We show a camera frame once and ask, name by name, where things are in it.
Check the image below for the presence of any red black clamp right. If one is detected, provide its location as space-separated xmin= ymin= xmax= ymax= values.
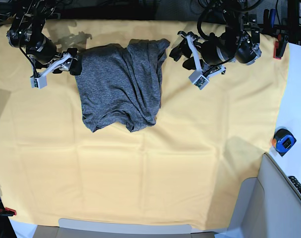
xmin=273 ymin=34 xmax=289 ymax=60

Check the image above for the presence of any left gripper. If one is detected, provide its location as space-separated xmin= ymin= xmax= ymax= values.
xmin=169 ymin=31 xmax=226 ymax=76

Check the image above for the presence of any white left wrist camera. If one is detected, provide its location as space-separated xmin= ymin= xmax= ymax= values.
xmin=189 ymin=71 xmax=209 ymax=90

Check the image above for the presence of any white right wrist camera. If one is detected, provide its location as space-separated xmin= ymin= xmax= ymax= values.
xmin=30 ymin=76 xmax=48 ymax=89

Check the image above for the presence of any grey long-sleeve shirt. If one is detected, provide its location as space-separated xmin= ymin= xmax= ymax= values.
xmin=75 ymin=39 xmax=170 ymax=132

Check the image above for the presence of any yellow table cloth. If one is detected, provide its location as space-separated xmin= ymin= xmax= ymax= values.
xmin=0 ymin=25 xmax=290 ymax=230

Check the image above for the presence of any red black clamp left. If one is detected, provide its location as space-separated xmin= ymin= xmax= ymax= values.
xmin=0 ymin=208 xmax=17 ymax=217

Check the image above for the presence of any blue black tape measure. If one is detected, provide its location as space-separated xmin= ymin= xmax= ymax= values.
xmin=272 ymin=127 xmax=297 ymax=156

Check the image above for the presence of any black textured handle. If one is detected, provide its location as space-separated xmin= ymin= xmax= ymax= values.
xmin=288 ymin=176 xmax=301 ymax=194

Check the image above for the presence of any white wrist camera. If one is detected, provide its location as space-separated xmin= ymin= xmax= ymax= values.
xmin=189 ymin=71 xmax=209 ymax=90
xmin=30 ymin=76 xmax=48 ymax=89

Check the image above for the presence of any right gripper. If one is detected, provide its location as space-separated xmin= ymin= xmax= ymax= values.
xmin=37 ymin=48 xmax=82 ymax=77

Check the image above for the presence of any red black clamp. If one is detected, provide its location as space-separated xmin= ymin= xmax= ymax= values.
xmin=0 ymin=208 xmax=17 ymax=217
xmin=273 ymin=34 xmax=289 ymax=60

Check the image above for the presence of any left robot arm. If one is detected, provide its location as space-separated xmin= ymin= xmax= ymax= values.
xmin=169 ymin=0 xmax=262 ymax=77

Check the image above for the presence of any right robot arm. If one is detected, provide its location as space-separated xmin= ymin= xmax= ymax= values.
xmin=6 ymin=0 xmax=82 ymax=78

